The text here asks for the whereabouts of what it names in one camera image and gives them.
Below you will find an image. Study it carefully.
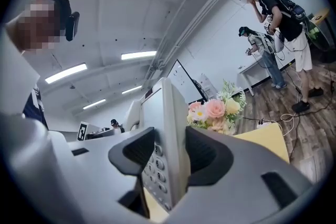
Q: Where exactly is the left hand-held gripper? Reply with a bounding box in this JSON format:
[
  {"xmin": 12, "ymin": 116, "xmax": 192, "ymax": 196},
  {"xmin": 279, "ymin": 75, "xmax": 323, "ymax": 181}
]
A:
[{"xmin": 77, "ymin": 121, "xmax": 116, "ymax": 141}]

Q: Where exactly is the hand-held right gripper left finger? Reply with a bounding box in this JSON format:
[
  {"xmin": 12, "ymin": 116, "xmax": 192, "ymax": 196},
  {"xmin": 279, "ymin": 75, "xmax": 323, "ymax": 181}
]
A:
[{"xmin": 108, "ymin": 127, "xmax": 155, "ymax": 219}]

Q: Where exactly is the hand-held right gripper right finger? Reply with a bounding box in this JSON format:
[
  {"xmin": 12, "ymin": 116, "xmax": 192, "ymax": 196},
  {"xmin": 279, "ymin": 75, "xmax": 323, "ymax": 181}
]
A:
[{"xmin": 185, "ymin": 125, "xmax": 234, "ymax": 192}]

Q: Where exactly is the grey desk telephone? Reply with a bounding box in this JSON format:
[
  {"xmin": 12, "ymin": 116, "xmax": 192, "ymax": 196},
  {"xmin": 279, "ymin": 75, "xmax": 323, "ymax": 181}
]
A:
[{"xmin": 123, "ymin": 77, "xmax": 192, "ymax": 212}]

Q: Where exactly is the long ceiling light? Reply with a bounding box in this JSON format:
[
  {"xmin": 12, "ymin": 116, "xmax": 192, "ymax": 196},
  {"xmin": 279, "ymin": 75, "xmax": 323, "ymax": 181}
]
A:
[
  {"xmin": 121, "ymin": 50, "xmax": 158, "ymax": 61},
  {"xmin": 82, "ymin": 99, "xmax": 107, "ymax": 110},
  {"xmin": 121, "ymin": 85, "xmax": 143, "ymax": 95},
  {"xmin": 44, "ymin": 63, "xmax": 88, "ymax": 84}
]

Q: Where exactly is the pastel artificial flower bouquet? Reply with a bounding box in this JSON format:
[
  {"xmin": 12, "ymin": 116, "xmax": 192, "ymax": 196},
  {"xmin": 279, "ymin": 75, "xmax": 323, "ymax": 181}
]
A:
[{"xmin": 186, "ymin": 79, "xmax": 248, "ymax": 136}]

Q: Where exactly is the white power strip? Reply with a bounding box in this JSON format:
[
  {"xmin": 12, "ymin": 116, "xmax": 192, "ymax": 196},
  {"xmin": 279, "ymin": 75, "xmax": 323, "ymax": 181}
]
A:
[{"xmin": 256, "ymin": 120, "xmax": 274, "ymax": 130}]

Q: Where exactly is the white storage cabinet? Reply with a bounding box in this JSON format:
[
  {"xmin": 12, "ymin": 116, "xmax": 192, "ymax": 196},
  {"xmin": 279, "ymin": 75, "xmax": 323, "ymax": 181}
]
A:
[{"xmin": 197, "ymin": 73, "xmax": 219, "ymax": 101}]

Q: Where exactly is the person's white shirt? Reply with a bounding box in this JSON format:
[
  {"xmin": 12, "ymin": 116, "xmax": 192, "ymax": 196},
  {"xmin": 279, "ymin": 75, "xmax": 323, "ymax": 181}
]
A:
[{"xmin": 0, "ymin": 22, "xmax": 40, "ymax": 116}]

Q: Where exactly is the white table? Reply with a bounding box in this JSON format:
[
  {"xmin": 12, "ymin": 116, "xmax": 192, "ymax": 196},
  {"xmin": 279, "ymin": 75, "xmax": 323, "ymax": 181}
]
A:
[{"xmin": 237, "ymin": 59, "xmax": 296, "ymax": 97}]

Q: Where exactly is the person's head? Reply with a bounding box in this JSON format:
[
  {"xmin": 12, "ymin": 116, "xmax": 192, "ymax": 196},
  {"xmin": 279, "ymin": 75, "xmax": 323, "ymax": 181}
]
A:
[{"xmin": 5, "ymin": 0, "xmax": 73, "ymax": 55}]

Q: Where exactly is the round yellow table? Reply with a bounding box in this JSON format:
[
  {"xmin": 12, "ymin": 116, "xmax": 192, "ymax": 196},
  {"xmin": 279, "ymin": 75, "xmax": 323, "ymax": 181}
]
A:
[{"xmin": 311, "ymin": 7, "xmax": 331, "ymax": 26}]

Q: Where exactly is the person's dark strap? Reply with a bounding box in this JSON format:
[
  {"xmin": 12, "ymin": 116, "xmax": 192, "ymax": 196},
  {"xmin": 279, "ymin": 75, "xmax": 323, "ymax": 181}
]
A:
[{"xmin": 22, "ymin": 83, "xmax": 49, "ymax": 130}]

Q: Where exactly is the white board with black frame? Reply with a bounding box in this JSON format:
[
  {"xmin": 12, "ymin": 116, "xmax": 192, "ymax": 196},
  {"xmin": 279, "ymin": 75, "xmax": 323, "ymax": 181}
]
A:
[{"xmin": 166, "ymin": 59, "xmax": 208, "ymax": 104}]

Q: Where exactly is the white floor cable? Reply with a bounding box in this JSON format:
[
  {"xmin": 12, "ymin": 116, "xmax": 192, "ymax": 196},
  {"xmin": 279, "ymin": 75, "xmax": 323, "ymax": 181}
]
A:
[{"xmin": 272, "ymin": 112, "xmax": 301, "ymax": 137}]

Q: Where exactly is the black floor cable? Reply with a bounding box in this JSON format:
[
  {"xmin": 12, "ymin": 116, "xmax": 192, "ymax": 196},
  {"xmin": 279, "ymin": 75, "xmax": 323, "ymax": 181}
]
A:
[{"xmin": 243, "ymin": 60, "xmax": 336, "ymax": 163}]

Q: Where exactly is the black head-worn camera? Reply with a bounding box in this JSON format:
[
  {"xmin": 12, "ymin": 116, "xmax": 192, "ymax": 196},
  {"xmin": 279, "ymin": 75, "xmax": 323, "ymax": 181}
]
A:
[{"xmin": 65, "ymin": 11, "xmax": 80, "ymax": 42}]

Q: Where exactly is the white ceiling cable tray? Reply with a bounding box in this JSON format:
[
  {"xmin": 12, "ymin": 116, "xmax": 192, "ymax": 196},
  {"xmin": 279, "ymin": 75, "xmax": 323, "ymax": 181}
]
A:
[{"xmin": 143, "ymin": 0, "xmax": 251, "ymax": 83}]

